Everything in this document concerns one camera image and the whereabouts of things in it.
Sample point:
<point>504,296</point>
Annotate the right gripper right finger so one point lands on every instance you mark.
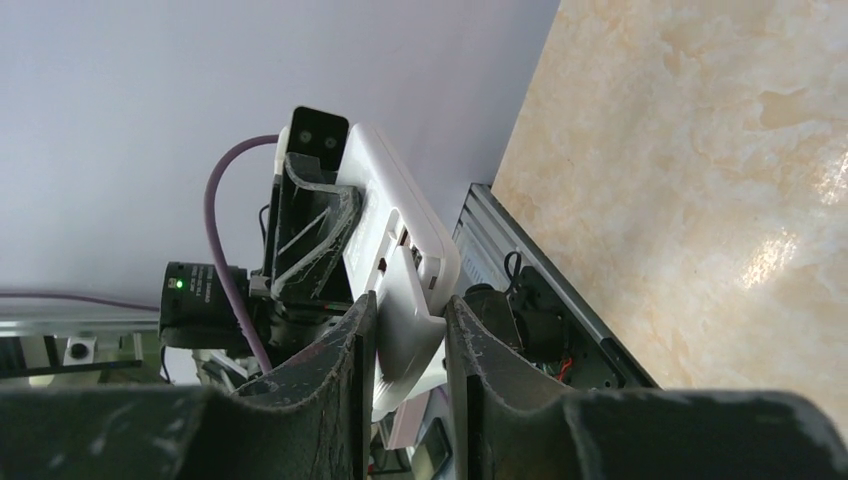
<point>511,421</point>

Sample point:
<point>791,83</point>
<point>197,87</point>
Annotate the white remote control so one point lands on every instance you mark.
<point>395,213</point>

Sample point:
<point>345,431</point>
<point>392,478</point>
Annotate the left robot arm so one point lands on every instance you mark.
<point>195,312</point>

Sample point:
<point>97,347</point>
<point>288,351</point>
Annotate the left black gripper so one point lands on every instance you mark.
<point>315,220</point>

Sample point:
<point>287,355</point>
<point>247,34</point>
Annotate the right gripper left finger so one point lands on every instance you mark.
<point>309,418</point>

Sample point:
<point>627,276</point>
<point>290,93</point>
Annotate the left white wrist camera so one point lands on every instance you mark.
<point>317,134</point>

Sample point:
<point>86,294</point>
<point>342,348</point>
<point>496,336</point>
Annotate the white battery cover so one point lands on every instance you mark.
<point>410,330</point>

